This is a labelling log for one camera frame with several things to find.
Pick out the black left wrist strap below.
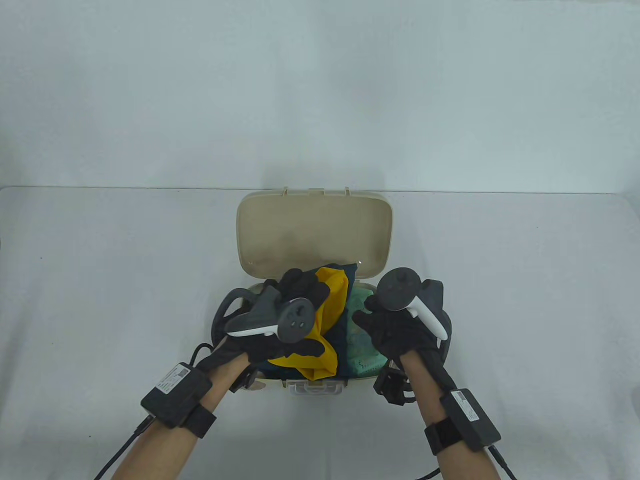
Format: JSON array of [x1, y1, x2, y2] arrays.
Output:
[[182, 404, 217, 438]]

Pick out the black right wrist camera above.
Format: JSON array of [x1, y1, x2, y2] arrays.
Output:
[[374, 367, 416, 407]]

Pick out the green mesh pouch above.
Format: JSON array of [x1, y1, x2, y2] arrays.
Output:
[[342, 285, 388, 377]]

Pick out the beige hard-shell suitcase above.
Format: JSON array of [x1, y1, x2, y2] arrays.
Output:
[[215, 186, 451, 398]]

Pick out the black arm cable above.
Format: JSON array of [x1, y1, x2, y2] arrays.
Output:
[[92, 342, 213, 480], [412, 445, 518, 480]]

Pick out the grey left hand controller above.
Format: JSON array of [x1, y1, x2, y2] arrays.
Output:
[[214, 280, 317, 346]]

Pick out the dark teal shorts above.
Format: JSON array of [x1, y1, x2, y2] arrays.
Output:
[[257, 262, 358, 382]]

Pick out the grey right hand controller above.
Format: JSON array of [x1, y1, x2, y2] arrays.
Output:
[[376, 267, 453, 361]]

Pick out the black right wrist strap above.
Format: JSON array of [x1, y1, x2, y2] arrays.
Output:
[[424, 420, 468, 456]]

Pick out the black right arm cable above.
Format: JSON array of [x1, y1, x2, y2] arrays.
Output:
[[412, 445, 518, 480]]

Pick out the person's right hand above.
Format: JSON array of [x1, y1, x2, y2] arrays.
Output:
[[352, 295, 451, 372]]

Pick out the person's left forearm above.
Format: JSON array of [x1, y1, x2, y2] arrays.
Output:
[[107, 352, 251, 480]]

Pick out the grey hand controller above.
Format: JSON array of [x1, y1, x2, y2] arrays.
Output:
[[376, 267, 453, 361], [214, 280, 317, 346]]

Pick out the black left wrist box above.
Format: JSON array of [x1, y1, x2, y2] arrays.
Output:
[[141, 361, 213, 428]]

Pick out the yellow cap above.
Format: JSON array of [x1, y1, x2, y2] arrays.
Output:
[[267, 266, 349, 383]]

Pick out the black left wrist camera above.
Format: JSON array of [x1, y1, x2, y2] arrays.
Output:
[[231, 367, 266, 394]]

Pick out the black wrist box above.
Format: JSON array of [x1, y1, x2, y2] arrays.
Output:
[[440, 389, 502, 448], [141, 361, 213, 428]]

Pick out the black wrist strap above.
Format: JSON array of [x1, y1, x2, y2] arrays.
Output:
[[424, 420, 468, 456], [182, 404, 217, 438]]

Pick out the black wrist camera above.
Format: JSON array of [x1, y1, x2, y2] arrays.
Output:
[[374, 367, 416, 407], [231, 367, 266, 394]]

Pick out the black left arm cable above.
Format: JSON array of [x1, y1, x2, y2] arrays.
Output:
[[92, 342, 213, 480]]

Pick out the black right wrist box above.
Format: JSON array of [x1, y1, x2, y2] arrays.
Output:
[[440, 389, 502, 448]]

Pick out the person's left hand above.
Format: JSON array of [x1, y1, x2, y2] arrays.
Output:
[[197, 268, 332, 373]]

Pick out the person's right forearm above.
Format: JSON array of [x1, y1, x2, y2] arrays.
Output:
[[400, 350, 506, 480]]

